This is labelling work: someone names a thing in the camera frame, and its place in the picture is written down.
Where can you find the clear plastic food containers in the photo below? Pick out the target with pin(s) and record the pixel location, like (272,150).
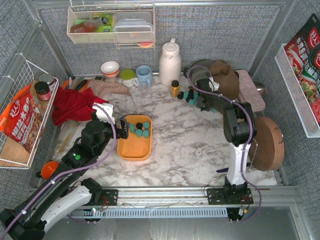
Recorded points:
(133,26)

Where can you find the striped pink cloth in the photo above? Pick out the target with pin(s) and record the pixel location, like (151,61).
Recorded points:
(102,88)

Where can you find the red cloth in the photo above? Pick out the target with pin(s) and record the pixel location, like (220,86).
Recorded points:
(70,104)

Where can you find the round wooden board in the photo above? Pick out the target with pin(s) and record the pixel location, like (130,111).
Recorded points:
(267,150)

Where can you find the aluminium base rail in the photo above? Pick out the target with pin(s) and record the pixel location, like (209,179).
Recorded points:
(156,197)

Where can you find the green lidded cup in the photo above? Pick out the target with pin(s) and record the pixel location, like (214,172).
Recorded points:
(128,78)

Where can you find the white wire wall basket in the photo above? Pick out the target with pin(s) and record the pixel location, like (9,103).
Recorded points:
(12,154)

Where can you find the white side wall rack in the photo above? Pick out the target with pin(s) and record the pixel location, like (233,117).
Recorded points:
(302,107)

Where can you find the red noodle package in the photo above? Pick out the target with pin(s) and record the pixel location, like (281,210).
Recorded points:
(303,52)

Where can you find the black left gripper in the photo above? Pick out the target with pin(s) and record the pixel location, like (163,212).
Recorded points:
(122,127)

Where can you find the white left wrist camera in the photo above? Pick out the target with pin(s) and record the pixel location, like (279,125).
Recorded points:
(104,112)

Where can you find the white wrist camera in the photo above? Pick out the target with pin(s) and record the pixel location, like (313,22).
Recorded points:
(104,112)
(214,86)

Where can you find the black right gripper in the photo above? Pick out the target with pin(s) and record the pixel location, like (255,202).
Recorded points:
(200,97)

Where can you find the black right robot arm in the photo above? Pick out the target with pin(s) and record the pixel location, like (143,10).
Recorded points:
(239,129)

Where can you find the cream wall rack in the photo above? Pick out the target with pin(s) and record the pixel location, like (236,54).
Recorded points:
(94,24)

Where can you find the pink ice cube tray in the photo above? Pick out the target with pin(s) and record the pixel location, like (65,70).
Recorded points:
(248,92)

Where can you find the brown cloth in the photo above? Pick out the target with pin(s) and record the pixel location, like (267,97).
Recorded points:
(226,77)

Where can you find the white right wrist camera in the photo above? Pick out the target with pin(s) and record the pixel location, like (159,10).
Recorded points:
(214,86)

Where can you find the black coffee capsule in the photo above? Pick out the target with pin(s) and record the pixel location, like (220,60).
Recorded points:
(139,125)

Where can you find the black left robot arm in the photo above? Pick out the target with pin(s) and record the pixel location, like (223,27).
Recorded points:
(50,202)

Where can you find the orange plastic storage basket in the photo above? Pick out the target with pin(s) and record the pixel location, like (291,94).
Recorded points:
(136,148)

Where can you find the green capsule number 3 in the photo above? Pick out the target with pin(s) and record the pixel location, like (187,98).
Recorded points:
(146,125)

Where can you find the white thermos jug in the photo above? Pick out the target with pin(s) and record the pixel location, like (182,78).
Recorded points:
(170,63)

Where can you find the orange round lid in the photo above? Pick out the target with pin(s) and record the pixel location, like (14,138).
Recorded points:
(48,169)

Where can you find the white orange striped bowl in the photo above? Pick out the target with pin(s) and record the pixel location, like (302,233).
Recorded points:
(110,69)

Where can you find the orange snack bag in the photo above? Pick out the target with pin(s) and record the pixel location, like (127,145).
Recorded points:
(19,121)

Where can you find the yellow bottle black cap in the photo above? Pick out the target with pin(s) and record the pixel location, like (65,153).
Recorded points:
(174,88)

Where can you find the red jam jar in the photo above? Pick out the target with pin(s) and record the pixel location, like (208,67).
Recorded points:
(42,90)

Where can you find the green capsule with chinese text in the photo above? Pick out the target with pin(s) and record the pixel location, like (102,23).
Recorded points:
(139,133)

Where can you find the steel pot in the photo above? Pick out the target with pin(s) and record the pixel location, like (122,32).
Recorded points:
(200,69)

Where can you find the blue mug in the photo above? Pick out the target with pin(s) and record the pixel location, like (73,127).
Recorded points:
(144,74)

